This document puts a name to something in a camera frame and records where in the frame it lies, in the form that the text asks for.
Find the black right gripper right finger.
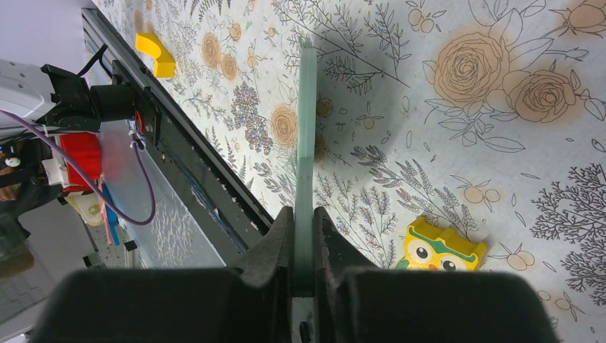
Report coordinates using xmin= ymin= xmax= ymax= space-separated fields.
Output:
xmin=313 ymin=207 xmax=557 ymax=342

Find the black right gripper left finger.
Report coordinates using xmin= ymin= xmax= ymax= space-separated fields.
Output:
xmin=31 ymin=207 xmax=294 ymax=342

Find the green hand brush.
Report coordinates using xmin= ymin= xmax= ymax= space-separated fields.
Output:
xmin=292 ymin=39 xmax=317 ymax=297

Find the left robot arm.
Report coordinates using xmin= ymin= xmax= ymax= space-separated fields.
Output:
xmin=1 ymin=44 xmax=136 ymax=139

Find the yellow owl block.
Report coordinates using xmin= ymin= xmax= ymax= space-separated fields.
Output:
xmin=394 ymin=217 xmax=488 ymax=272

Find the red box background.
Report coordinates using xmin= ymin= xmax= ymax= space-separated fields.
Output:
xmin=59 ymin=133 xmax=101 ymax=194

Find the floral table mat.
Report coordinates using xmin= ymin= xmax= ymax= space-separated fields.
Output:
xmin=97 ymin=1 xmax=605 ymax=342

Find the yellow owl paper scrap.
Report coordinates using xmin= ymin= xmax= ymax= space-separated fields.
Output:
xmin=135 ymin=32 xmax=177 ymax=78

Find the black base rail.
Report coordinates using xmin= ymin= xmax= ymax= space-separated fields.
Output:
xmin=82 ymin=9 xmax=275 ymax=268

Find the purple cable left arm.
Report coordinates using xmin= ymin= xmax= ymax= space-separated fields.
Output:
xmin=0 ymin=109 xmax=157 ymax=227

